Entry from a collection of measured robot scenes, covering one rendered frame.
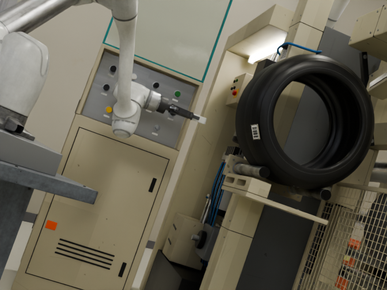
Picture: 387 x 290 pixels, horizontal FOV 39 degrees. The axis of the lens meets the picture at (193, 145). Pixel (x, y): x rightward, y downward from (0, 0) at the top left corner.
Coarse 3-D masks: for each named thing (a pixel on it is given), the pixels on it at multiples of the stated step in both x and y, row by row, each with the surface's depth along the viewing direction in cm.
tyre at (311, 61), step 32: (288, 64) 218; (320, 64) 219; (256, 96) 216; (320, 96) 249; (352, 96) 238; (352, 128) 243; (256, 160) 222; (288, 160) 215; (320, 160) 247; (352, 160) 222
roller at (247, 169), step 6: (234, 168) 247; (240, 168) 239; (246, 168) 230; (252, 168) 224; (258, 168) 217; (264, 168) 214; (246, 174) 234; (252, 174) 224; (258, 174) 216; (264, 174) 215
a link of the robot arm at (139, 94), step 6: (132, 84) 243; (138, 84) 245; (114, 90) 242; (132, 90) 241; (138, 90) 242; (144, 90) 244; (114, 96) 244; (132, 96) 239; (138, 96) 241; (144, 96) 243; (138, 102) 240; (144, 102) 244
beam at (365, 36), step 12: (372, 12) 248; (384, 12) 236; (360, 24) 256; (372, 24) 244; (384, 24) 232; (360, 36) 251; (372, 36) 240; (384, 36) 234; (360, 48) 259; (372, 48) 253; (384, 48) 248; (384, 60) 264
